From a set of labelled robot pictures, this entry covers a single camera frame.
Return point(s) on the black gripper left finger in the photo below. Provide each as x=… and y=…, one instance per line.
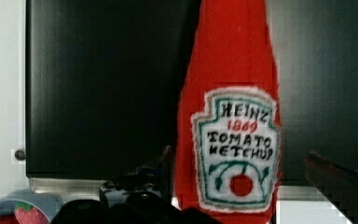
x=155, y=177

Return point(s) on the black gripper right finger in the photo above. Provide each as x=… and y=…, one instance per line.
x=338, y=184

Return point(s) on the red plush ketchup bottle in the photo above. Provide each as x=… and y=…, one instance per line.
x=229, y=131

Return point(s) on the blue bowl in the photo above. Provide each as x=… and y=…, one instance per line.
x=47, y=204

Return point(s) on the pink plush strawberry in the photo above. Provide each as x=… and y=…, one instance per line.
x=26, y=213

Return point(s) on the red plush strawberry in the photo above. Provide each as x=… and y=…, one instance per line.
x=8, y=219

